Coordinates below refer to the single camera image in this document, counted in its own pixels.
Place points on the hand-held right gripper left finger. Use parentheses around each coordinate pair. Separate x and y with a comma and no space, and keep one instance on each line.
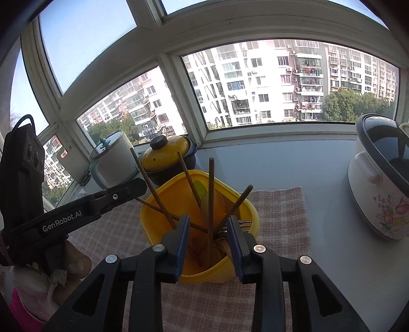
(182,249)

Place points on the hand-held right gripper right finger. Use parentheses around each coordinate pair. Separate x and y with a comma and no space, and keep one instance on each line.
(235,252)

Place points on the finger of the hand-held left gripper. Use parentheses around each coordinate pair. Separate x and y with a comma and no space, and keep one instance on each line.
(127,190)

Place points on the brown wooden chopstick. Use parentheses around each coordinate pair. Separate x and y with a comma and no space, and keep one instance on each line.
(211,191)
(189,175)
(235,204)
(151,185)
(153,206)

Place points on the metal fork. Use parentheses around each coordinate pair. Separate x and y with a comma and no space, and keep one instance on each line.
(239,225)

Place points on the yellow plastic container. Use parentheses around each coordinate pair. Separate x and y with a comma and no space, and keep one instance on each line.
(156,220)

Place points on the green plastic spoon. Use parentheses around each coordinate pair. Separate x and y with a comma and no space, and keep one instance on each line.
(199,190)

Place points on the person's left hand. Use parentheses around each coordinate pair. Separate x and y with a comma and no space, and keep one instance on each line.
(35,287)

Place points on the white teal pot glass lid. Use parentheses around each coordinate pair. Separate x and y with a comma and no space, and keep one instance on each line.
(115,159)

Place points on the dark clay pot yellow lid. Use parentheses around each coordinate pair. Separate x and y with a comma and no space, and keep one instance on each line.
(166,150)

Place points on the white cutting board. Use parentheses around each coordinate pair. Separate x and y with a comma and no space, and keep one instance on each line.
(73,166)

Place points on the pink checked cloth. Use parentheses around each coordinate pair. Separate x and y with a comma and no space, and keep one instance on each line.
(281,217)

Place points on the white floral slow cooker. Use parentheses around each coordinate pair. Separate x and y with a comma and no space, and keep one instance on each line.
(374,198)

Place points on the row of apartment buildings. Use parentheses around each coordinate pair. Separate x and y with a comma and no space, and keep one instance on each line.
(255,79)

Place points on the white window frame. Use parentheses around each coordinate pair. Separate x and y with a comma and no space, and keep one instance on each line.
(179,95)

